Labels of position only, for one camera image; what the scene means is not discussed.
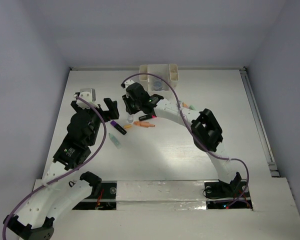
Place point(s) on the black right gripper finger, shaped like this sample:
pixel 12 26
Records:
pixel 112 113
pixel 129 104

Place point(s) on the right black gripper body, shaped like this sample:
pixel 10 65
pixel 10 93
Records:
pixel 136 104

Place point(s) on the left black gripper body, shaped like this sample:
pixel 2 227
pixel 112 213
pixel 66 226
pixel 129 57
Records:
pixel 96 120

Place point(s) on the black purple highlighter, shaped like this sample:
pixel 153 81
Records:
pixel 118 127

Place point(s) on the black pink highlighter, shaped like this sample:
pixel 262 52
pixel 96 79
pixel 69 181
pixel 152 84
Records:
pixel 146 117

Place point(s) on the clear jar of paperclips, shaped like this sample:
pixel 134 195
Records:
pixel 157 85

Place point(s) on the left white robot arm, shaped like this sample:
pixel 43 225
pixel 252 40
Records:
pixel 63 186

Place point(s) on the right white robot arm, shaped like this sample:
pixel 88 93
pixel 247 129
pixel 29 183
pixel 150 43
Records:
pixel 203 127

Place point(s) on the yellow highlighter cap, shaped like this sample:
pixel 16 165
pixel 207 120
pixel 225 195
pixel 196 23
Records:
pixel 127 126

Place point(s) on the orange highlighter pen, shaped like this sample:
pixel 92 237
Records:
pixel 144 124

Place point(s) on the green highlighter lower left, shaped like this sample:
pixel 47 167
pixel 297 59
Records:
pixel 115 141

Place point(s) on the cream perforated organizer basket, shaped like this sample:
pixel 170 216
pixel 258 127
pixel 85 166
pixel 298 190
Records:
pixel 168 72

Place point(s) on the pink highlighter pen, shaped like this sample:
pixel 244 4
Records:
pixel 184 105

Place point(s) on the mint green cap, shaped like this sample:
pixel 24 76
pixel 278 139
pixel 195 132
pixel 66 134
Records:
pixel 192 107

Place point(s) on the silver foil strip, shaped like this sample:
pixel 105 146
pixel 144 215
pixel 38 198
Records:
pixel 172 195

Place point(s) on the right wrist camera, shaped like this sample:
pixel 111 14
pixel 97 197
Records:
pixel 125 84

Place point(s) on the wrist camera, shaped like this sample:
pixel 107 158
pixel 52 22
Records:
pixel 125 84
pixel 88 95

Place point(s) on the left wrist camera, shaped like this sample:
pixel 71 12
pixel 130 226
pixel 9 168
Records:
pixel 88 95

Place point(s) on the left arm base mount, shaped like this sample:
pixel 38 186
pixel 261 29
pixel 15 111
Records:
pixel 105 200

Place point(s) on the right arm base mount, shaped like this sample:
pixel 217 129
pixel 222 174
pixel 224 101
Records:
pixel 218 198

